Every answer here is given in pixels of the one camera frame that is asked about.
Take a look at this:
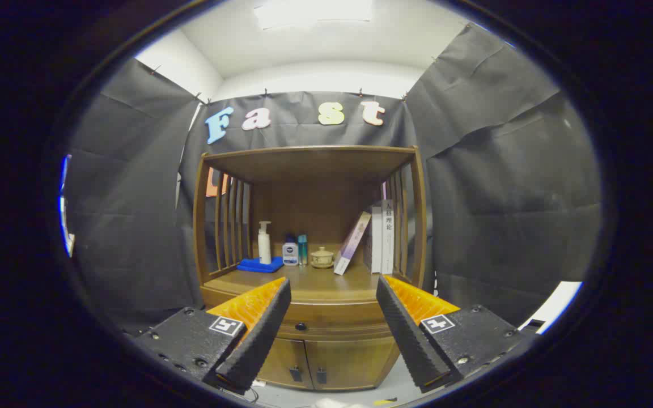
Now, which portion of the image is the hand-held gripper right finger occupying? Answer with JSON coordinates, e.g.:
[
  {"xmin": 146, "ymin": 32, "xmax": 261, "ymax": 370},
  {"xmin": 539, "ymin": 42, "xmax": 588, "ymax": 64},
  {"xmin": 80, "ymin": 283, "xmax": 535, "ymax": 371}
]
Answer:
[{"xmin": 376, "ymin": 274, "xmax": 531, "ymax": 394}]

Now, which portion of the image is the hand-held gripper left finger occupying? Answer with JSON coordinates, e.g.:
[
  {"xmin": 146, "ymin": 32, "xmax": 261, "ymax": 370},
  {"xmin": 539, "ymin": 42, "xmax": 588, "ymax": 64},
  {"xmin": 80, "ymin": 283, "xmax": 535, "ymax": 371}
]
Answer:
[{"xmin": 134, "ymin": 277, "xmax": 292, "ymax": 396}]

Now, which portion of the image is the wooden drawer with black knob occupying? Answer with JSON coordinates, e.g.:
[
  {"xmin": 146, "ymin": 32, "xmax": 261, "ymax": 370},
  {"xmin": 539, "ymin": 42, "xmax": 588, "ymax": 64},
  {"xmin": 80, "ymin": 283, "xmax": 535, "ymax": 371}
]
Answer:
[{"xmin": 201, "ymin": 303, "xmax": 402, "ymax": 342}]

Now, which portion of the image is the wooden cabinet door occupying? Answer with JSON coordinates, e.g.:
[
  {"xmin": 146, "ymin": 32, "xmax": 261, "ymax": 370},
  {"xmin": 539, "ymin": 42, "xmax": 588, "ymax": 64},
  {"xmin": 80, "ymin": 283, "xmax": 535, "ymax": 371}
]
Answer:
[
  {"xmin": 306, "ymin": 337, "xmax": 400, "ymax": 392},
  {"xmin": 256, "ymin": 338, "xmax": 314, "ymax": 390}
]

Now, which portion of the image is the wooden countertop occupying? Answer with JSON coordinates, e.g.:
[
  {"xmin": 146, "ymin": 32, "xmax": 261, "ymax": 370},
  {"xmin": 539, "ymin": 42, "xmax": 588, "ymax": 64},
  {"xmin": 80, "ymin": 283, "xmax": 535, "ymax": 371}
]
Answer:
[{"xmin": 201, "ymin": 263, "xmax": 418, "ymax": 307}]

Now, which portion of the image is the wooden cabinet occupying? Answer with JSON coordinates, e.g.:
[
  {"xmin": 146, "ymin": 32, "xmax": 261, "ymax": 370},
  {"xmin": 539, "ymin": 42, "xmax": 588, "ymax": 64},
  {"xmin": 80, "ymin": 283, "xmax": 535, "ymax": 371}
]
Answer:
[{"xmin": 193, "ymin": 145, "xmax": 428, "ymax": 392}]

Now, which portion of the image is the blue folded cloth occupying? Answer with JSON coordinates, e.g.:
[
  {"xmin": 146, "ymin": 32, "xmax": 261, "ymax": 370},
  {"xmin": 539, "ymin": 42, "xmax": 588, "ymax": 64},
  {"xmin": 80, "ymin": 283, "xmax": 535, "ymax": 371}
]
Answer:
[{"xmin": 237, "ymin": 257, "xmax": 285, "ymax": 274}]

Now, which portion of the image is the white pump bottle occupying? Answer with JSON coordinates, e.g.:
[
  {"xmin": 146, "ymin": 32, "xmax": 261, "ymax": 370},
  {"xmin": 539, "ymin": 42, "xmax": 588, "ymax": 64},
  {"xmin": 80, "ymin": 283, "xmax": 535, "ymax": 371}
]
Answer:
[{"xmin": 257, "ymin": 221, "xmax": 272, "ymax": 265}]

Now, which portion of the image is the white lotion bottle blue cap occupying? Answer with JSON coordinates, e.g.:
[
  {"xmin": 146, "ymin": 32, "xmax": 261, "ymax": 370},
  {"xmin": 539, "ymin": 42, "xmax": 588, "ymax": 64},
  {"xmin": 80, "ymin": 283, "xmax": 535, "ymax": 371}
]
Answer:
[{"xmin": 282, "ymin": 234, "xmax": 299, "ymax": 266}]

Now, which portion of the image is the white book with black print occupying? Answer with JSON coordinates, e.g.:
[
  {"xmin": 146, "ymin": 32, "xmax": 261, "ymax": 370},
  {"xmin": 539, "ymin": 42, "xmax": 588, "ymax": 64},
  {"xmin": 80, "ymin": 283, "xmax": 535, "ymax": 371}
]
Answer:
[{"xmin": 381, "ymin": 199, "xmax": 395, "ymax": 275}]

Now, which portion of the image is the beige lidded tea cup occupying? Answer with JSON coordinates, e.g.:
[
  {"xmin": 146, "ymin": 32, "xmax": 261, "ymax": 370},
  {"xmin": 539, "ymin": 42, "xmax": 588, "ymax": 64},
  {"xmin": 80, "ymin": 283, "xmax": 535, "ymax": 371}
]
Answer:
[{"xmin": 311, "ymin": 246, "xmax": 335, "ymax": 269}]

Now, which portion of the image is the plain white book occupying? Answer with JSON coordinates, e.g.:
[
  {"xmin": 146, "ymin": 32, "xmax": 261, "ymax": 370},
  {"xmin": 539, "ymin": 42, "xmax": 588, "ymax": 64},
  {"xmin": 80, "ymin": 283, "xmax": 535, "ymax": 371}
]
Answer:
[{"xmin": 371, "ymin": 205, "xmax": 384, "ymax": 274}]

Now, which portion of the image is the purple and white book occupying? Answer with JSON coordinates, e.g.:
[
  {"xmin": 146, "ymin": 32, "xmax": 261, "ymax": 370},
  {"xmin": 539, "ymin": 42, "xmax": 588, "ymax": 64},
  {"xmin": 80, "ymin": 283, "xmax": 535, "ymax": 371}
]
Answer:
[{"xmin": 333, "ymin": 211, "xmax": 372, "ymax": 276}]

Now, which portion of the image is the white appliance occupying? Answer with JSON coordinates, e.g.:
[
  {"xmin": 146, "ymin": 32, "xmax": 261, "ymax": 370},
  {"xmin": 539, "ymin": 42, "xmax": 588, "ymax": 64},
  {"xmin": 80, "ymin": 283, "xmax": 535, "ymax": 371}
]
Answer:
[{"xmin": 518, "ymin": 282, "xmax": 583, "ymax": 334}]

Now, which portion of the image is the ceiling light panel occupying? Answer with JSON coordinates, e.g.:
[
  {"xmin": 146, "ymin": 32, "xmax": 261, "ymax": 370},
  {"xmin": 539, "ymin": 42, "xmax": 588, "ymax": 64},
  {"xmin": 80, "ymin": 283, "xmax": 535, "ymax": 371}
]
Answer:
[{"xmin": 254, "ymin": 0, "xmax": 372, "ymax": 30}]

